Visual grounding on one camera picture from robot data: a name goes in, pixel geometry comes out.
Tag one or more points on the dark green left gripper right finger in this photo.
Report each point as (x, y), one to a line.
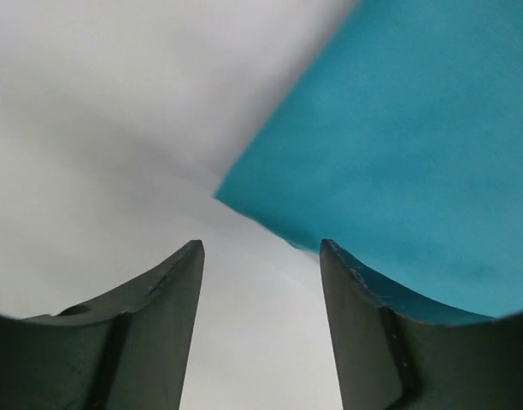
(397, 349)

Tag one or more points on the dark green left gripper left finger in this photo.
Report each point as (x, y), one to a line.
(125, 349)

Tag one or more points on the teal t shirt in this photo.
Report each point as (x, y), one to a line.
(403, 143)

